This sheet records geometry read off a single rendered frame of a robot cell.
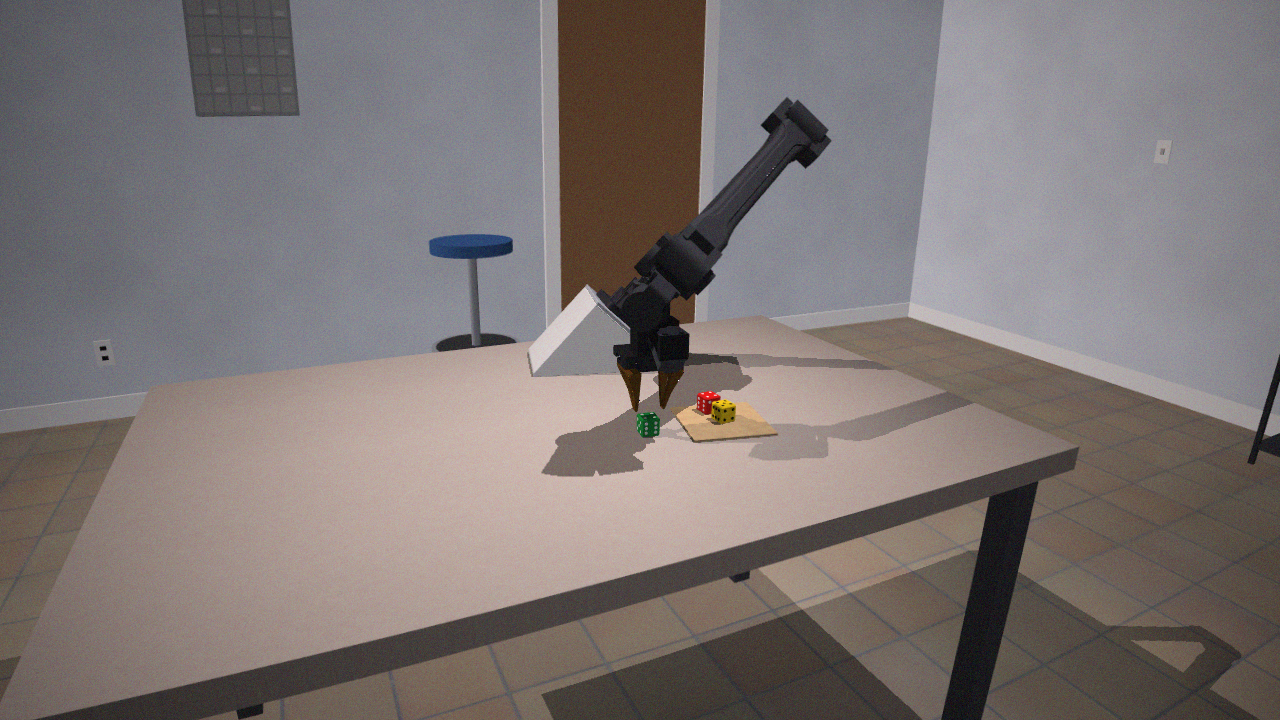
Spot tan mat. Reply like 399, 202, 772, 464
669, 402, 778, 443

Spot yellow dice with black pips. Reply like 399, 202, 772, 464
710, 398, 736, 424

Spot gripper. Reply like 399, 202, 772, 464
613, 345, 684, 413

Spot red dice with white pips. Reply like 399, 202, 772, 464
698, 391, 721, 414

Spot green dice with white pips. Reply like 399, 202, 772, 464
637, 413, 660, 437

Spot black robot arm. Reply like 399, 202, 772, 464
596, 97, 832, 374

